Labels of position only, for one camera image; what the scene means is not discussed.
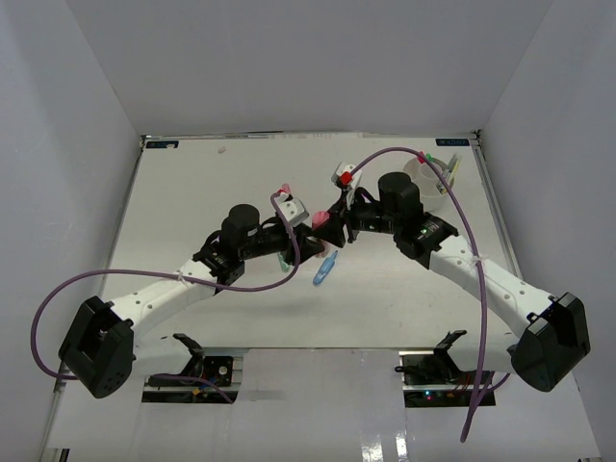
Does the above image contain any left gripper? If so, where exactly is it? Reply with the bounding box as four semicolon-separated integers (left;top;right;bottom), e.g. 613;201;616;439
241;222;324;267

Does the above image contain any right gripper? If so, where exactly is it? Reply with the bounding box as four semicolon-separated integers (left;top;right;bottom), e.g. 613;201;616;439
312;188;400;248

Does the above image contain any pink-lidded small jar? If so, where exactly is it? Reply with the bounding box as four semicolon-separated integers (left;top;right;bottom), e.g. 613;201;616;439
312;211;335;259

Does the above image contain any blue highlighter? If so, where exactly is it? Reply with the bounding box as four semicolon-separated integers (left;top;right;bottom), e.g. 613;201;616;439
313;250;338;287

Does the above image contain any light green highlighter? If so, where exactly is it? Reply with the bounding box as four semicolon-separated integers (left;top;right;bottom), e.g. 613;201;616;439
277;254;291;272

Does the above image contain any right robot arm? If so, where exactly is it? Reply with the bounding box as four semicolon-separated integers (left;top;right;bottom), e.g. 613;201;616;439
315;171;591;392

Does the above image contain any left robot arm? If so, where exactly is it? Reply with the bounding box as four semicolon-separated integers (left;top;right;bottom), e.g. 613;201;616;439
59;200;324;398

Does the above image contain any white round divided container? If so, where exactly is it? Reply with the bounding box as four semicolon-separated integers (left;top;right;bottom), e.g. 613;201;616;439
403;158;449;212

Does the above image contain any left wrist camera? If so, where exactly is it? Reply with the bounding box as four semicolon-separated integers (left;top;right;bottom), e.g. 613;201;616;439
272;190;310;227

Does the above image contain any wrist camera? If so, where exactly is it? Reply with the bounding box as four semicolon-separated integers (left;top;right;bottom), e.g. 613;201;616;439
272;190;310;227
331;162;363;192

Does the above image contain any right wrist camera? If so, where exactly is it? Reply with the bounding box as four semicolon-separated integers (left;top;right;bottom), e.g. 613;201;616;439
331;162;363;192

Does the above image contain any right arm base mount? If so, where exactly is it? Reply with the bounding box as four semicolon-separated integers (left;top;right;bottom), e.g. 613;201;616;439
394;330;476;409

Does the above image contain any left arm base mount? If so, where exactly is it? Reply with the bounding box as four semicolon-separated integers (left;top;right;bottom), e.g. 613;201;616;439
133;333;245;404

